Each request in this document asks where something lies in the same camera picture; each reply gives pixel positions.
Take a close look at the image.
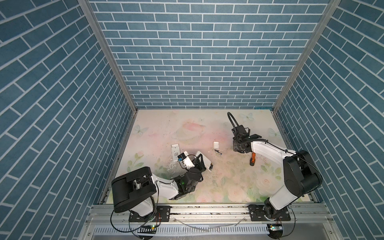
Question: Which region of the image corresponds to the orange black screwdriver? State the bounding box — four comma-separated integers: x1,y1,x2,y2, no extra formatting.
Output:
250,152,256,166

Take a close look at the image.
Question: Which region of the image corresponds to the white battery cover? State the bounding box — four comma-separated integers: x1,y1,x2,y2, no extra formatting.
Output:
213,141,220,150

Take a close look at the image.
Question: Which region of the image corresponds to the grey white remote control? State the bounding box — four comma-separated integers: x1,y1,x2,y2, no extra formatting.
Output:
197,151,214,171

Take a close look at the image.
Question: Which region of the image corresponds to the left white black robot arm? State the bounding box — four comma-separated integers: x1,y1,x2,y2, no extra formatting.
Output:
112,152,213,217

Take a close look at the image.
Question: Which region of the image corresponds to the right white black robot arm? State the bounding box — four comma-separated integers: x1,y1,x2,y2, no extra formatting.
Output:
232,125,323,220

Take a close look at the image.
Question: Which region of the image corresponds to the white vented strip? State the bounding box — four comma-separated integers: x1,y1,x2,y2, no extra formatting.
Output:
92,224,269,237

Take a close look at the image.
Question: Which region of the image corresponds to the left controller board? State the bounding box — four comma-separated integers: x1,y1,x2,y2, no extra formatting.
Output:
136,226,158,240

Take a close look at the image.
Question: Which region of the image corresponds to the controller board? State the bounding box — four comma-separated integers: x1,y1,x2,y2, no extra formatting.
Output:
136,226,158,240
267,224,284,240

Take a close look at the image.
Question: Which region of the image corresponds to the right controller board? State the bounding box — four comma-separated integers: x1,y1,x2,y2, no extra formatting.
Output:
267,224,284,240

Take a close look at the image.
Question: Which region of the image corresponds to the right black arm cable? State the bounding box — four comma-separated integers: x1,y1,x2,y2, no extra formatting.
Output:
227,111,323,181

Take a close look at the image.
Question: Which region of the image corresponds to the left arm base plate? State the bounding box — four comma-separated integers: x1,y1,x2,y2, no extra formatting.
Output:
129,205,171,223

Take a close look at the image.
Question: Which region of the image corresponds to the grey loose wire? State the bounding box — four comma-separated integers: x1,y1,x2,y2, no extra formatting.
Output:
173,216,247,232

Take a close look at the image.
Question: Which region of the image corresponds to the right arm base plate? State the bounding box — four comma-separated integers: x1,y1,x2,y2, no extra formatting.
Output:
248,204,291,222

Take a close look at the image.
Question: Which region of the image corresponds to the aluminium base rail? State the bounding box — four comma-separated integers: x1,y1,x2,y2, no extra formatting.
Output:
85,202,334,233

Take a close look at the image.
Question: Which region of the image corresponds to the right aluminium corner post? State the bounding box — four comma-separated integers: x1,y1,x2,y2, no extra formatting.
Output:
272,0,341,115

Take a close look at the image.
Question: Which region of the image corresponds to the aluminium corner post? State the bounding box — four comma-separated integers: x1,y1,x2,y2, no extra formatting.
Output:
78,0,138,114
272,0,341,115

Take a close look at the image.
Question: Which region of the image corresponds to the left aluminium corner post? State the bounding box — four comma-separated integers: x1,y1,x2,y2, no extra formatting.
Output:
78,0,138,114

